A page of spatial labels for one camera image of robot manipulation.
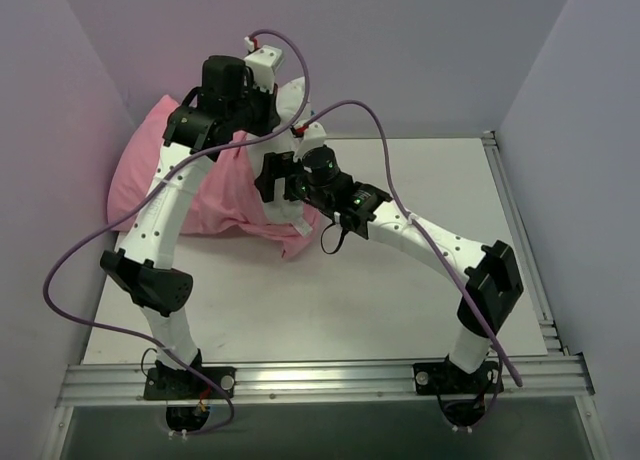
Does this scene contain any pink floral pillowcase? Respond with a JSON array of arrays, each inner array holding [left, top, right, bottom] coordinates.
[[106, 95, 321, 259]]

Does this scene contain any black short right cable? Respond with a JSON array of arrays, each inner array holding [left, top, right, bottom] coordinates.
[[319, 222, 351, 256]]

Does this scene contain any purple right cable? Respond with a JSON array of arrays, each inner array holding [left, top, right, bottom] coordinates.
[[312, 99, 523, 387]]

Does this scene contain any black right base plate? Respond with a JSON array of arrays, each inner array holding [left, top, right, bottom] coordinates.
[[412, 358, 504, 433]]

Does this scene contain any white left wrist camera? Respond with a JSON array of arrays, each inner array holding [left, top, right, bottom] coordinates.
[[244, 36, 284, 93]]

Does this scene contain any aluminium rail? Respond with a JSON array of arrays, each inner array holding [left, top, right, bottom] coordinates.
[[482, 132, 571, 356], [58, 354, 595, 407], [327, 130, 497, 141]]

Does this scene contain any aluminium right side rail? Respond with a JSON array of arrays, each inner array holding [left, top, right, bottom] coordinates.
[[482, 132, 571, 356]]

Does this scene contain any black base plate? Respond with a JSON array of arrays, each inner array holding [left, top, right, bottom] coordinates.
[[412, 358, 504, 433], [143, 361, 223, 434]]

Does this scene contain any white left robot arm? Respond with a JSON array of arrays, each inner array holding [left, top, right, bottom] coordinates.
[[100, 47, 282, 399]]

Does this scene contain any white pillow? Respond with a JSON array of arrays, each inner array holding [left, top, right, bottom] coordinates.
[[242, 77, 316, 236]]

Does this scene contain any aluminium back rail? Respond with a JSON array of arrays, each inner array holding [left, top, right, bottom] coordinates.
[[327, 130, 497, 141]]

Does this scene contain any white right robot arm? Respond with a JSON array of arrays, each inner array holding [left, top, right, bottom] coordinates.
[[254, 146, 524, 393]]

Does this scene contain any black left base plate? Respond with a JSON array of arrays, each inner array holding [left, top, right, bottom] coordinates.
[[143, 361, 223, 434]]

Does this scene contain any aluminium front rail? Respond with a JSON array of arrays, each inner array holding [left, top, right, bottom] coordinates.
[[58, 354, 595, 407]]

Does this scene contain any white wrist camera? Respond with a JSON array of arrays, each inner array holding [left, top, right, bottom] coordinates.
[[244, 36, 284, 93], [295, 122, 326, 160]]

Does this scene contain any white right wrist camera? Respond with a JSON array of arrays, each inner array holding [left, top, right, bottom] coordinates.
[[295, 122, 326, 160]]

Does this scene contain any purple cable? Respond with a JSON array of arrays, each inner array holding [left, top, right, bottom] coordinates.
[[312, 99, 523, 387], [43, 29, 314, 435]]

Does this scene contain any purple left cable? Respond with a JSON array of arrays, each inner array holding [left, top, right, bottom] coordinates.
[[43, 29, 314, 435]]

